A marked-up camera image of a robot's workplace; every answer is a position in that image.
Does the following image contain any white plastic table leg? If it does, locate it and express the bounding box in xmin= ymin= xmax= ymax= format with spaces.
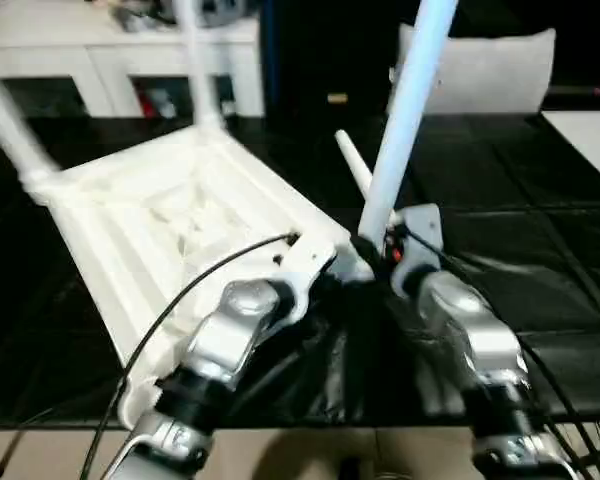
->
xmin=356 ymin=0 xmax=460 ymax=252
xmin=332 ymin=128 xmax=407 ymax=227
xmin=178 ymin=0 xmax=227 ymax=132
xmin=0 ymin=74 xmax=57 ymax=187

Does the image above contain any white plastic table top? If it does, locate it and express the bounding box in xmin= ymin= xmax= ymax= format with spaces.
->
xmin=21 ymin=121 xmax=377 ymax=432

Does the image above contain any grey cushion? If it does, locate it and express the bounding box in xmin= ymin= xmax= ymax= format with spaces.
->
xmin=388 ymin=22 xmax=558 ymax=117

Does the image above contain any black box with gold label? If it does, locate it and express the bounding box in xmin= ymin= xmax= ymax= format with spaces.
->
xmin=258 ymin=0 xmax=407 ymax=120

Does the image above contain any white flat board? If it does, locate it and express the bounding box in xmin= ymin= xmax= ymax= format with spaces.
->
xmin=538 ymin=109 xmax=600 ymax=195

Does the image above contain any grey round container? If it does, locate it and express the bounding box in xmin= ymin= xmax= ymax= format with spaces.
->
xmin=199 ymin=0 xmax=261 ymax=27

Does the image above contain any white cabinet with glass doors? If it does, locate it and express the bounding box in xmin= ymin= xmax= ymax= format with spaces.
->
xmin=0 ymin=0 xmax=267 ymax=120

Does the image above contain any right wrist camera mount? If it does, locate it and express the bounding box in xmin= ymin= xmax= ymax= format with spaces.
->
xmin=386 ymin=202 xmax=445 ymax=297

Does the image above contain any black metal table frame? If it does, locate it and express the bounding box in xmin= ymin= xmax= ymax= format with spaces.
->
xmin=0 ymin=432 xmax=24 ymax=475

